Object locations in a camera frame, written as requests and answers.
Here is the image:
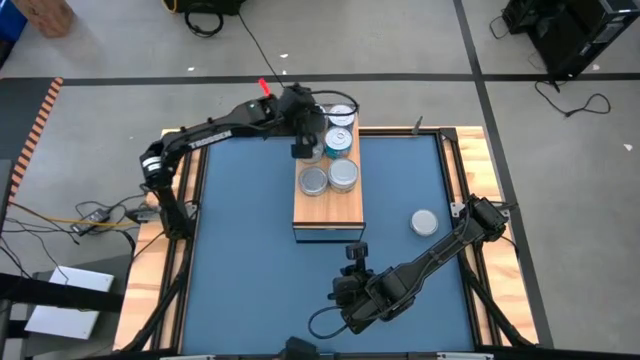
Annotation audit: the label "black mat orange striped edge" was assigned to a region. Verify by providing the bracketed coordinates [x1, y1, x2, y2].
[0, 77, 65, 201]

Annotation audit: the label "teal label yellowfin tuna can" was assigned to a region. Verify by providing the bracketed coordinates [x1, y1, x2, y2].
[324, 126, 354, 161]
[299, 142, 326, 165]

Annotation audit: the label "wooden block platform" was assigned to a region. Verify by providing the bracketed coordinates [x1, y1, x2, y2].
[291, 105, 367, 245]

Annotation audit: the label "black power adapter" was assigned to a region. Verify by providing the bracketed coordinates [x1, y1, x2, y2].
[69, 208, 112, 236]

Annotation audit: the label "black table frame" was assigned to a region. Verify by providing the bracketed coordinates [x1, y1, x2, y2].
[112, 125, 544, 360]

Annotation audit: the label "white flat board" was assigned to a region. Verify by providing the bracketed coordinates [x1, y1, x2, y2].
[23, 264, 116, 341]

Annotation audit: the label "black flat bar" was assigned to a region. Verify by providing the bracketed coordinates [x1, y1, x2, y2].
[0, 272, 126, 314]

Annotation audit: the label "blue plastic bin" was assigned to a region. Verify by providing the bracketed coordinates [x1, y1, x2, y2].
[0, 0, 29, 44]

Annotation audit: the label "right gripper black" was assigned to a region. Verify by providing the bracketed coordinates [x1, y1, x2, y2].
[284, 241, 389, 360]

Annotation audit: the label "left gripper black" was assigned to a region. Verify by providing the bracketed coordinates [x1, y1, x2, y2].
[277, 82, 327, 160]

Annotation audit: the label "yellow floor cable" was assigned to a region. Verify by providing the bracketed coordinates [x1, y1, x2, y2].
[9, 202, 139, 229]

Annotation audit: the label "coiled black cable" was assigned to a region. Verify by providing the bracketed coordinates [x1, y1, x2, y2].
[183, 9, 225, 39]

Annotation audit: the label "black computer towers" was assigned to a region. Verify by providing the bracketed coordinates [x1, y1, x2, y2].
[501, 0, 640, 81]

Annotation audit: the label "long black floor cable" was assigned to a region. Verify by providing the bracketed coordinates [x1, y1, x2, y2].
[237, 12, 287, 90]

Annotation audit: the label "black floor equipment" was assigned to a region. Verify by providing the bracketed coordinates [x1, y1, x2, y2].
[162, 0, 246, 16]

